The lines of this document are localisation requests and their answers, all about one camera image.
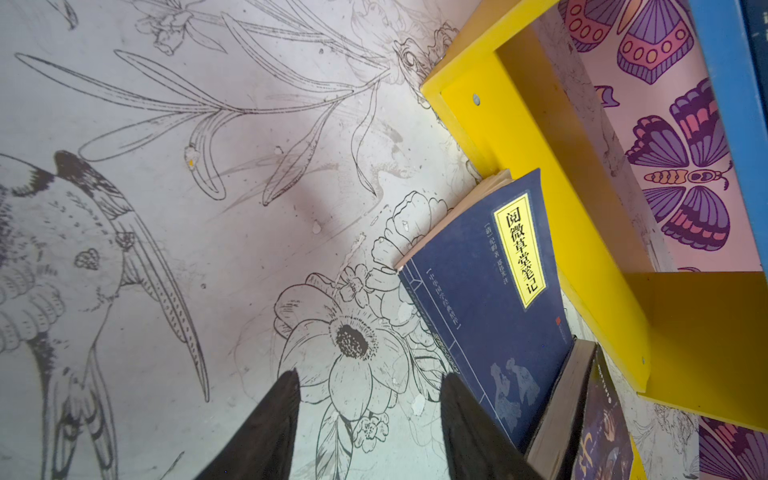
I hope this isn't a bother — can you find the black wolf cover book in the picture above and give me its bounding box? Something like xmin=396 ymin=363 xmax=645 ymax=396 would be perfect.
xmin=526 ymin=339 xmax=596 ymax=479

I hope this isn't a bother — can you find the blue book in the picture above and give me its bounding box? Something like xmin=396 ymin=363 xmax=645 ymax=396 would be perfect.
xmin=397 ymin=170 xmax=573 ymax=451

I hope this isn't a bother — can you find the yellow shelf with blue board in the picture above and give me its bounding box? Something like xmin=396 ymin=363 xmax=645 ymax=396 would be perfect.
xmin=422 ymin=1 xmax=767 ymax=431

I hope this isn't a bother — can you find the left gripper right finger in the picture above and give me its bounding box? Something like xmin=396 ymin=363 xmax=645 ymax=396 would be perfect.
xmin=440 ymin=373 xmax=541 ymax=480

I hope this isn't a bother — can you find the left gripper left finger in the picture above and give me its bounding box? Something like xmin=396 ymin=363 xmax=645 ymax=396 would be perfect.
xmin=196 ymin=370 xmax=300 ymax=480

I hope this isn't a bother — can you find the dark illustrated cover book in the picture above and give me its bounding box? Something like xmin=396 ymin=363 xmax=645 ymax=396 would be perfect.
xmin=570 ymin=345 xmax=634 ymax=480

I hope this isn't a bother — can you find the yellow book with orange figure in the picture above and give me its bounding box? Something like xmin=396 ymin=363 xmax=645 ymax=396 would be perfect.
xmin=629 ymin=455 xmax=647 ymax=480

